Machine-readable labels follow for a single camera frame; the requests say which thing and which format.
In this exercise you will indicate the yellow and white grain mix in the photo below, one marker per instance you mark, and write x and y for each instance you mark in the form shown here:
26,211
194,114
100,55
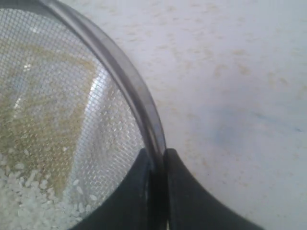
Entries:
43,97

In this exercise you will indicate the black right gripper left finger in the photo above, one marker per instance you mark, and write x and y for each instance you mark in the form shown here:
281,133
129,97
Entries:
139,203

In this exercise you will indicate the round steel mesh sieve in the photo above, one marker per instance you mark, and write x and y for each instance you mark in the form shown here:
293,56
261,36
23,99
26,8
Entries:
81,141

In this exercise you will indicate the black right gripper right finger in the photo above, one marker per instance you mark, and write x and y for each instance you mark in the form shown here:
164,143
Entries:
191,207

